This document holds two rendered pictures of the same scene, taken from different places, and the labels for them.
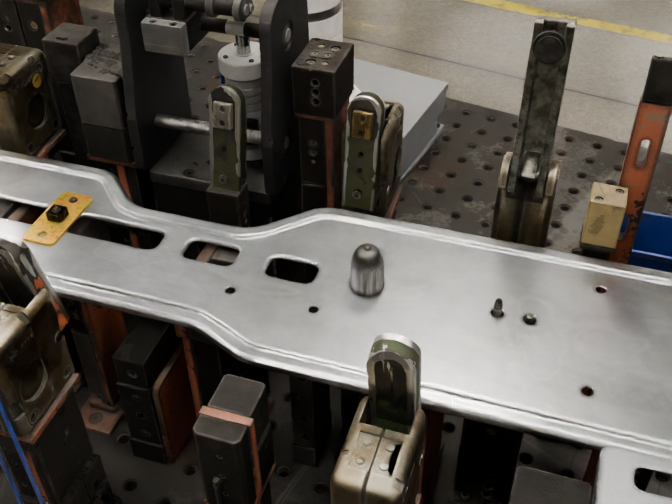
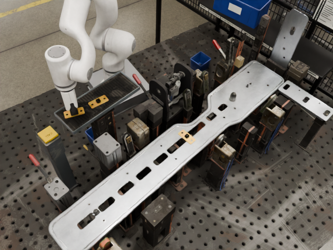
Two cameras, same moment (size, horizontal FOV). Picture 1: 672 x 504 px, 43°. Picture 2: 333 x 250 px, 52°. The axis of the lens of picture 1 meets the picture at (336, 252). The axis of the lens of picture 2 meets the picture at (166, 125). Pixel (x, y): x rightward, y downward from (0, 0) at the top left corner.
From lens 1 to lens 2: 1.45 m
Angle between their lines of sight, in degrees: 45
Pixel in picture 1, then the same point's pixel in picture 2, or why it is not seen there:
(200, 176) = (175, 111)
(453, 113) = not seen: hidden behind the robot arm
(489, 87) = (29, 49)
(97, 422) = (187, 171)
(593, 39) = (31, 13)
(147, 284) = (216, 128)
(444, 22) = not seen: outside the picture
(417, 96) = (128, 66)
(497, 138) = (138, 62)
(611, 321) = (255, 75)
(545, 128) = (230, 55)
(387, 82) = not seen: hidden behind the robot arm
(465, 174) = (148, 75)
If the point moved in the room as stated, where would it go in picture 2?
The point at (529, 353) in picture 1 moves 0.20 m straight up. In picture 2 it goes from (257, 87) to (268, 59)
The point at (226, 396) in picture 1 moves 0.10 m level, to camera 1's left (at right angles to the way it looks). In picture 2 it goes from (247, 127) to (240, 142)
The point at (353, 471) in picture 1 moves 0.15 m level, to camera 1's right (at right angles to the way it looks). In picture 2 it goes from (280, 114) to (288, 93)
